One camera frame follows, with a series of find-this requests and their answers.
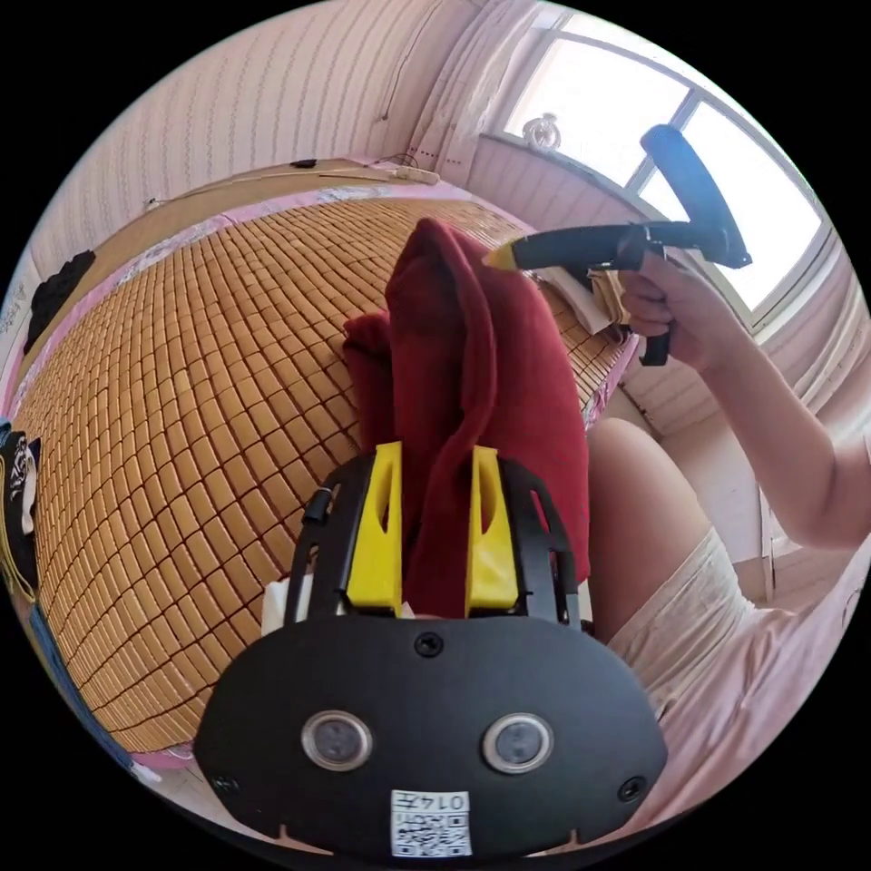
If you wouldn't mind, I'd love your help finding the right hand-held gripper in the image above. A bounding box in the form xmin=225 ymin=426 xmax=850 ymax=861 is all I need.
xmin=481 ymin=221 xmax=676 ymax=368

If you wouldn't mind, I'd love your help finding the person's body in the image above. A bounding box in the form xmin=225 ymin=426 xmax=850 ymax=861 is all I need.
xmin=583 ymin=415 xmax=871 ymax=842

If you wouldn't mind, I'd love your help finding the black garment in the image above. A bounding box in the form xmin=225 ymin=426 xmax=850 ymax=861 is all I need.
xmin=22 ymin=250 xmax=97 ymax=357

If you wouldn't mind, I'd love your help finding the white ornament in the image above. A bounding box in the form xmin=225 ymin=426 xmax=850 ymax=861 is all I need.
xmin=522 ymin=113 xmax=563 ymax=152

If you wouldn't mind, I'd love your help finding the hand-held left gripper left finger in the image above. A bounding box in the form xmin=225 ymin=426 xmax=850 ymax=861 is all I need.
xmin=345 ymin=442 xmax=404 ymax=618

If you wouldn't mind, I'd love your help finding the bed with woven mat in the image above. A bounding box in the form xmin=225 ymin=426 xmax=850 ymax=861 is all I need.
xmin=0 ymin=157 xmax=642 ymax=774

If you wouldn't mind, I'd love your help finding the person's right forearm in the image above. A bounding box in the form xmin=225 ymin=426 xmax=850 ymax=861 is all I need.
xmin=700 ymin=306 xmax=866 ymax=553

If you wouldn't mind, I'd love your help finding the red long sleeve shirt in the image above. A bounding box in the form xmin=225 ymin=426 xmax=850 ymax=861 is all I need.
xmin=342 ymin=217 xmax=592 ymax=621

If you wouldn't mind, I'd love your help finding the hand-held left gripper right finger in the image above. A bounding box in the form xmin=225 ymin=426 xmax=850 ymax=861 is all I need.
xmin=465 ymin=445 xmax=517 ymax=618

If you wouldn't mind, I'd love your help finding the window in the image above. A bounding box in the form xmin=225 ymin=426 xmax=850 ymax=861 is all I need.
xmin=488 ymin=12 xmax=839 ymax=331

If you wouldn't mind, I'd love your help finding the pile of clothes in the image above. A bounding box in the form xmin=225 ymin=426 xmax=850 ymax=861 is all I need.
xmin=0 ymin=420 xmax=44 ymax=603

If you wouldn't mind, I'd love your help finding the pink curtain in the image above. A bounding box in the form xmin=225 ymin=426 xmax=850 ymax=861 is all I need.
xmin=761 ymin=255 xmax=871 ymax=444

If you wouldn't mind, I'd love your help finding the person's right hand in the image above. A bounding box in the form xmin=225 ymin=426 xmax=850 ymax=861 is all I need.
xmin=621 ymin=250 xmax=726 ymax=374

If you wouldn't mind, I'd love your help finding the folded beige and white cloth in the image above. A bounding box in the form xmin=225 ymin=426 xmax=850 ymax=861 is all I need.
xmin=537 ymin=267 xmax=632 ymax=336

